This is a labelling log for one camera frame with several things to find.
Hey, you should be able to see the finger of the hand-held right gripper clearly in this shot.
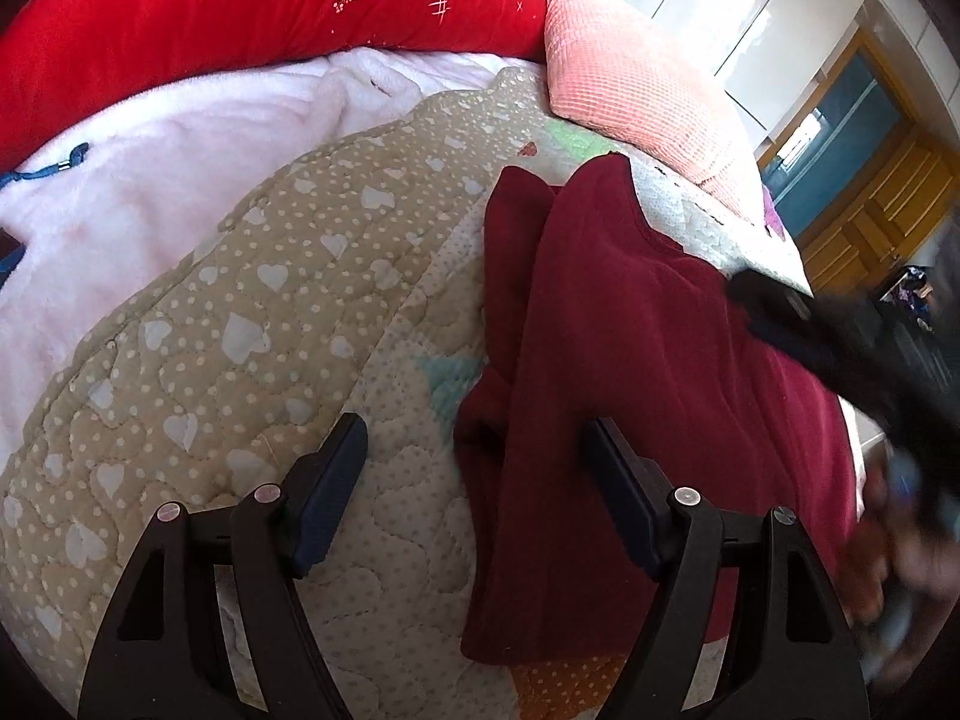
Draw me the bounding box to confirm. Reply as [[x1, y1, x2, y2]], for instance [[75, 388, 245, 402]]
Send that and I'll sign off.
[[726, 268, 895, 422]]

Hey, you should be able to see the pink ribbed pillow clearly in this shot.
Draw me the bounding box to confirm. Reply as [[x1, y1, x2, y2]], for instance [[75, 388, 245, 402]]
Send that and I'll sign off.
[[536, 0, 762, 185]]

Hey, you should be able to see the patchwork quilt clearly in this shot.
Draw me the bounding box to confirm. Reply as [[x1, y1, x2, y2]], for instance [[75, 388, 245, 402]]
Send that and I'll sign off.
[[0, 64, 860, 720]]

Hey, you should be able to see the person's right hand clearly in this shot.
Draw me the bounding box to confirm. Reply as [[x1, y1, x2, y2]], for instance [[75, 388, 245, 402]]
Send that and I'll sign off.
[[847, 450, 960, 698]]

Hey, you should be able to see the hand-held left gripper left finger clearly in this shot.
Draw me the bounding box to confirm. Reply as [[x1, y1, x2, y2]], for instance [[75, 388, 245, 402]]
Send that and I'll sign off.
[[79, 412, 368, 720]]

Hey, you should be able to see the wooden door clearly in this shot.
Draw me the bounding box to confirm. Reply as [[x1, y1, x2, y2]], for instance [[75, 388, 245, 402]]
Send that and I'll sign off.
[[795, 127, 953, 293]]

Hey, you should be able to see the red floral print pillow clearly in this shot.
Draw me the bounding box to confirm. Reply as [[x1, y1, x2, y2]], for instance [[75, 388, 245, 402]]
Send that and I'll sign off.
[[0, 0, 548, 173]]

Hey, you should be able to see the blue door curtain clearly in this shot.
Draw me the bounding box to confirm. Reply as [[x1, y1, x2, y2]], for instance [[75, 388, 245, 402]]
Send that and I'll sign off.
[[761, 52, 901, 237]]

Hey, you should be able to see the blue cord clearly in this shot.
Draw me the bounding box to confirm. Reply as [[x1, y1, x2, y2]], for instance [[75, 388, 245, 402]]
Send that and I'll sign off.
[[0, 142, 91, 278]]

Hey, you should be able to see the dark red fleece garment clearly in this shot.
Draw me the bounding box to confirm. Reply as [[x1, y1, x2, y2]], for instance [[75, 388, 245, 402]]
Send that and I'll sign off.
[[454, 157, 863, 668]]

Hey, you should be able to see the pale pink fleece blanket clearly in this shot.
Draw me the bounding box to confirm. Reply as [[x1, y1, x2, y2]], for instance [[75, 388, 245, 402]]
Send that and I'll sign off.
[[0, 45, 518, 466]]

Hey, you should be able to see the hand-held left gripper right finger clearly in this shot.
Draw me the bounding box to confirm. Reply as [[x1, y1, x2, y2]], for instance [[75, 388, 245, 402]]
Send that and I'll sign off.
[[586, 418, 871, 720]]

